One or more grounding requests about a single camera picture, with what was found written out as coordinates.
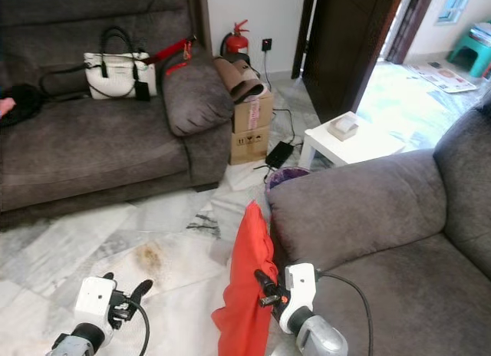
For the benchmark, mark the red pillow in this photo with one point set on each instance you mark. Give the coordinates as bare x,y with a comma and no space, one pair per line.
249,295

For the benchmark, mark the beige tissue box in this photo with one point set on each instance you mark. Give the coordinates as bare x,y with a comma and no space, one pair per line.
344,126

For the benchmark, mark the red fire extinguisher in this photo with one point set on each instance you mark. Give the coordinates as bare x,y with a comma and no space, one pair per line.
236,41

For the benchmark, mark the printed floor mat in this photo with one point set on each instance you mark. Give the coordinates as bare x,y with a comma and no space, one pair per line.
441,78

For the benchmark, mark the dark wooden door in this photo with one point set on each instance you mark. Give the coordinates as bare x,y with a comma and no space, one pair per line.
349,49

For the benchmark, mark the brown cardboard box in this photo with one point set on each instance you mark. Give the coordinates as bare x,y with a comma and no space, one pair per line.
252,130

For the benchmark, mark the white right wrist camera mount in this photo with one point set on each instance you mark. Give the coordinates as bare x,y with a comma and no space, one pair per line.
299,283

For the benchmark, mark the black power adapter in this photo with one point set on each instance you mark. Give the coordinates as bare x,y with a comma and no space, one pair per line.
278,153

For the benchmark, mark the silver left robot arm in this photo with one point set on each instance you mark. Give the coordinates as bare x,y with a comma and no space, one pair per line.
77,341

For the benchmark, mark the blue glass window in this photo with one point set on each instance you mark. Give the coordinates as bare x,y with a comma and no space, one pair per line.
456,3

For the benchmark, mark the person's hand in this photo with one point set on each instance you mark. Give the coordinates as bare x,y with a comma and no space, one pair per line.
6,107

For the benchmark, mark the rolled brown mat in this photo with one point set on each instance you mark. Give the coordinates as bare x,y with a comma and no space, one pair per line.
238,78

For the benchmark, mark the green plastic stool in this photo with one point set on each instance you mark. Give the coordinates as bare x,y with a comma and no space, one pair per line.
472,49

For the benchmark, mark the black wall socket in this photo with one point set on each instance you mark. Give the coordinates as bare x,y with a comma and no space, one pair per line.
267,44

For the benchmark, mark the white side table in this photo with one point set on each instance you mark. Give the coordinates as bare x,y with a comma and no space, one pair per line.
364,143

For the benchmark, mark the large grey sofa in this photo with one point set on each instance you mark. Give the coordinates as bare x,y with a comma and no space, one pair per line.
92,153

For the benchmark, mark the dark grey two-seat sofa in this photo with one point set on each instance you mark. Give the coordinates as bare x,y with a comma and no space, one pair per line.
376,218

